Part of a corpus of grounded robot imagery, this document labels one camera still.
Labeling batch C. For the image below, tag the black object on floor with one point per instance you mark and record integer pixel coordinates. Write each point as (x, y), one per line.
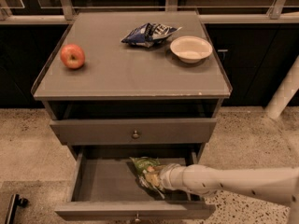
(15, 201)

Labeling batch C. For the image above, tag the open middle drawer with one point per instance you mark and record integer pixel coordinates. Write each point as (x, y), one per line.
(105, 187)

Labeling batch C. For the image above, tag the white bowl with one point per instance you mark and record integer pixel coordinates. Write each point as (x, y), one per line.
(191, 49)

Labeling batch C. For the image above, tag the blue chip bag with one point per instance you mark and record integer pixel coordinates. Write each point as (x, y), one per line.
(149, 34)

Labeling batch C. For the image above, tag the white angled post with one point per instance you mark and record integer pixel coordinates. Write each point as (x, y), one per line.
(286, 90)

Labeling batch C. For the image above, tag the red apple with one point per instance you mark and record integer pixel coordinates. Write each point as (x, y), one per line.
(72, 56)

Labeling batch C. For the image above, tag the grey drawer cabinet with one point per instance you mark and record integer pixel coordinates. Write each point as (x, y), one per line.
(122, 82)

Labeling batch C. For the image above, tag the green jalapeno chip bag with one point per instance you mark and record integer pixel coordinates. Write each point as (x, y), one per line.
(141, 165)

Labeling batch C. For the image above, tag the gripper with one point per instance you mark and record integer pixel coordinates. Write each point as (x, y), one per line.
(169, 176)

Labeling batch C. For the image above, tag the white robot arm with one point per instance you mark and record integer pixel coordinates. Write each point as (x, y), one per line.
(274, 185)

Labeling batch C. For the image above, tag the closed top drawer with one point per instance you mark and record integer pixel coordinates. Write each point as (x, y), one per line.
(82, 132)

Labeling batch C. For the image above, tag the round metal drawer knob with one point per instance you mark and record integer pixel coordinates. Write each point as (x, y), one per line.
(135, 135)

